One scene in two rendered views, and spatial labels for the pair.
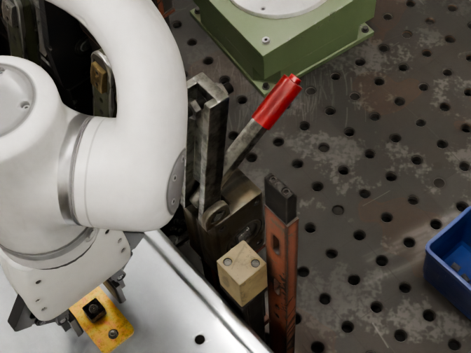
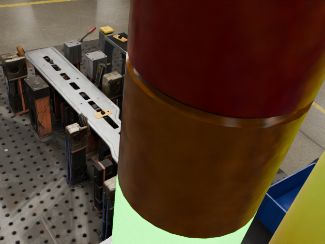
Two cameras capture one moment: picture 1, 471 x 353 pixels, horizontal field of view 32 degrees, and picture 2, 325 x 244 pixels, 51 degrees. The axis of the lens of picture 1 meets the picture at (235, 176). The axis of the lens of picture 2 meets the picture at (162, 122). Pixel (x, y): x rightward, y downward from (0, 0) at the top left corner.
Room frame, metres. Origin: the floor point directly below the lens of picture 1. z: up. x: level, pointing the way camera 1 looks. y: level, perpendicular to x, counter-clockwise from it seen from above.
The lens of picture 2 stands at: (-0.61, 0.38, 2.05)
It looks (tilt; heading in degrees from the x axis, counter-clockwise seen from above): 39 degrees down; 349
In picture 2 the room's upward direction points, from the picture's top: 10 degrees clockwise
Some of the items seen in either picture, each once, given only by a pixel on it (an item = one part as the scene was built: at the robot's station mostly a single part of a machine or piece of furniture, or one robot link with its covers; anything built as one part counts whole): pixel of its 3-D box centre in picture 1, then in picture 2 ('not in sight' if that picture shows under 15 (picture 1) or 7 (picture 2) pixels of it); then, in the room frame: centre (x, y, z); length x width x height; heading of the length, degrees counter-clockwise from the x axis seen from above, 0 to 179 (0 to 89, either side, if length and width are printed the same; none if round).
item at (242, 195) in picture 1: (230, 265); not in sight; (0.41, 0.02, 0.88); 0.07 x 0.06 x 0.35; 126
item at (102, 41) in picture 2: not in sight; (105, 64); (1.29, 0.44, 0.92); 0.08 x 0.08 x 0.44; 36
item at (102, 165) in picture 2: not in sight; (102, 187); (0.37, 0.40, 0.84); 0.11 x 0.08 x 0.29; 126
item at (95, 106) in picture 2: not in sight; (93, 129); (0.76, 0.47, 0.84); 0.17 x 0.06 x 0.29; 126
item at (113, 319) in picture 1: (94, 311); not in sight; (0.32, 0.15, 1.01); 0.08 x 0.04 x 0.01; 36
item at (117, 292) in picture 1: (118, 270); not in sight; (0.34, 0.12, 1.04); 0.03 x 0.03 x 0.07; 36
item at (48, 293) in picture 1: (64, 250); not in sight; (0.32, 0.15, 1.14); 0.10 x 0.07 x 0.11; 126
